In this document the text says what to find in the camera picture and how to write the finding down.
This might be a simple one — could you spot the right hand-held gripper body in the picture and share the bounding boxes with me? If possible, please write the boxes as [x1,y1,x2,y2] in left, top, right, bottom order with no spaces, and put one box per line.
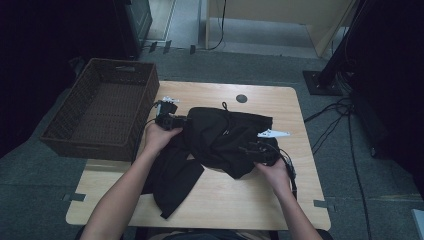
[246,129,292,167]

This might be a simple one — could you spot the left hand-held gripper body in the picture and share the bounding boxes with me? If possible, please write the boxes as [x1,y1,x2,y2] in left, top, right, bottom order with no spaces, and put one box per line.
[154,95,188,132]

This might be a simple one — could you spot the black pants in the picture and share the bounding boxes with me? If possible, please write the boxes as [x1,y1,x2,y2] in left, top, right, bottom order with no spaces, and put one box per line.
[141,101,281,220]

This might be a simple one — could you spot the brown wicker basket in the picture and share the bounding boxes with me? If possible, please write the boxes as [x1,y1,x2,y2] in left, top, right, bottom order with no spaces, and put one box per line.
[39,58,161,163]

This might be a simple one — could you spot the person's left hand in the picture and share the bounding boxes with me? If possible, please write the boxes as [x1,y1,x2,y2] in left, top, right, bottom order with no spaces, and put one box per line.
[143,122,184,156]

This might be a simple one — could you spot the person's right hand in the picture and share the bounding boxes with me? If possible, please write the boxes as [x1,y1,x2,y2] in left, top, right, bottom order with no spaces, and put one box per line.
[254,158,291,198]

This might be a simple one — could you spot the grey floor tape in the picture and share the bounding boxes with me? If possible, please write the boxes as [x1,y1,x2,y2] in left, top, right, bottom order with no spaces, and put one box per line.
[62,192,87,203]
[313,199,337,213]

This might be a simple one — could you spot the black metal stand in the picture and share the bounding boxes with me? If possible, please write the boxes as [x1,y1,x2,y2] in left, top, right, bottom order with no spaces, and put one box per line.
[302,0,371,97]

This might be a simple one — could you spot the person's legs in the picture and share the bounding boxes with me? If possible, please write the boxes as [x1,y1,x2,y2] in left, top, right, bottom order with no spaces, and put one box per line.
[74,226,334,240]

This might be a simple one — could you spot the dark cabinet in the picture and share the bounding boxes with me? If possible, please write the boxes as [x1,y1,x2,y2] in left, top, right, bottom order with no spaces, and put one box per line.
[113,0,154,61]

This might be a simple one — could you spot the black curtain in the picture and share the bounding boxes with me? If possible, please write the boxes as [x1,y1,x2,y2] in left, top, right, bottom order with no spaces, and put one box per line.
[346,0,424,198]

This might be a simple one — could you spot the left hand-held gripper cable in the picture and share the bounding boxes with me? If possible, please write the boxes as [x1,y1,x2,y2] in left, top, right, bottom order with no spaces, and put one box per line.
[133,101,161,161]

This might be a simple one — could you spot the hand-held gripper cable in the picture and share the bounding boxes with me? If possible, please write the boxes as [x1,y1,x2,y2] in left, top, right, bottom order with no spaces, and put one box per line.
[278,148,299,201]
[133,101,161,161]

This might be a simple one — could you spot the right hand-held gripper cable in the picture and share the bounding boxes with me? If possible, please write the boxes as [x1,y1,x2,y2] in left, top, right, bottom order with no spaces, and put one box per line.
[278,148,299,201]

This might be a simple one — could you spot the black floor cable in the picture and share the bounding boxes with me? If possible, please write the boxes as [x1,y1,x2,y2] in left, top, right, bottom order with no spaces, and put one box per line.
[303,96,353,124]
[346,104,373,240]

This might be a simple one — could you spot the black hanging cable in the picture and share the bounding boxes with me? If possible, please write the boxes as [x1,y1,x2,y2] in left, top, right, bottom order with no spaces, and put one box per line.
[208,0,228,51]

